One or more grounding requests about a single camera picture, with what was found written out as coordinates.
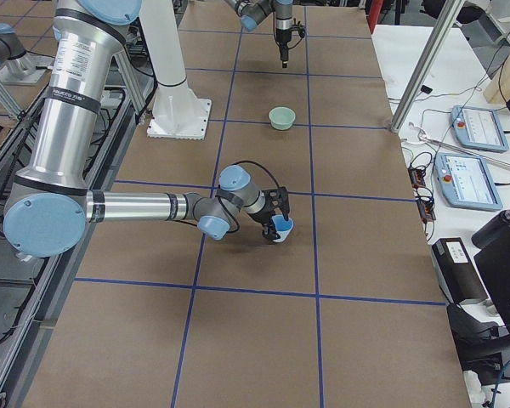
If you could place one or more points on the black box white label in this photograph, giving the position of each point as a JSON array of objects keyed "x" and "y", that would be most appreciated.
[{"x": 457, "y": 276}]

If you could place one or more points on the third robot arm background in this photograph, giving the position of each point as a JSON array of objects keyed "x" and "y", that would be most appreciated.
[{"x": 17, "y": 65}]

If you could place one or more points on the small black square pad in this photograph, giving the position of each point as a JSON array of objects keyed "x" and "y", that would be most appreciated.
[{"x": 426, "y": 89}]

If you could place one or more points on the black orange usb hub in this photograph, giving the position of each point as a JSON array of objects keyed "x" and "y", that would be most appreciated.
[{"x": 424, "y": 196}]

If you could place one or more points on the near blue teach pendant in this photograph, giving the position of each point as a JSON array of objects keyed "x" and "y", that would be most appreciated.
[{"x": 465, "y": 182}]

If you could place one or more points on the black water bottle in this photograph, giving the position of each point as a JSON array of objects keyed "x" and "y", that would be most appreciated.
[{"x": 492, "y": 230}]

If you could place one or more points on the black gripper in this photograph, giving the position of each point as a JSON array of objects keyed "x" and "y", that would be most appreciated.
[
  {"x": 282, "y": 37},
  {"x": 264, "y": 220}
]

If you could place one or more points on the blue paper cup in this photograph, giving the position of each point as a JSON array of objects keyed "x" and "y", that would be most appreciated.
[{"x": 283, "y": 227}]

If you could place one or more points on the green ceramic bowl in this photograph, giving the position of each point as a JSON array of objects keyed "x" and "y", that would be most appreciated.
[{"x": 282, "y": 118}]

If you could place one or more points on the blue teach pendant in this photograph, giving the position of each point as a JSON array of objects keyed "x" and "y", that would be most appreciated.
[
  {"x": 465, "y": 182},
  {"x": 478, "y": 128}
]

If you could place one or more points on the long metal rod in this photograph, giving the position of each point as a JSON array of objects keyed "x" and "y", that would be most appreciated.
[{"x": 502, "y": 164}]

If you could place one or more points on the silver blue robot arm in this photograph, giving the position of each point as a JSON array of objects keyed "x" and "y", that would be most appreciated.
[
  {"x": 253, "y": 14},
  {"x": 50, "y": 203}
]

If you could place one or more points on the aluminium frame post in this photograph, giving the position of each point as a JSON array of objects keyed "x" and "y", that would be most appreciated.
[{"x": 431, "y": 49}]

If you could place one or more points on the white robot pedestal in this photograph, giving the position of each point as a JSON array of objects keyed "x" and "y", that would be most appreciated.
[{"x": 177, "y": 112}]

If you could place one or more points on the far blue teach pendant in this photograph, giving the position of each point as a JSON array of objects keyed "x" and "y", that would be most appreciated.
[{"x": 478, "y": 128}]

